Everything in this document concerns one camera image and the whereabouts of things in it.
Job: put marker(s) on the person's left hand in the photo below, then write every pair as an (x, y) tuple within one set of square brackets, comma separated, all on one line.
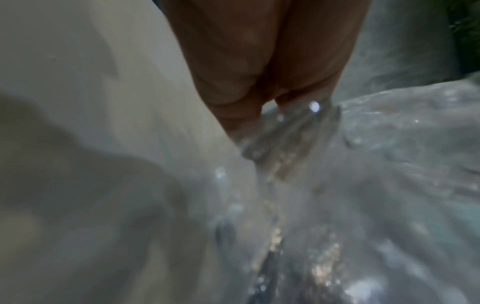
[(243, 44)]

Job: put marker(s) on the clear plastic straw bag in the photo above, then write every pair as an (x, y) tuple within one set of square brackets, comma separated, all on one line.
[(300, 237), (412, 133)]

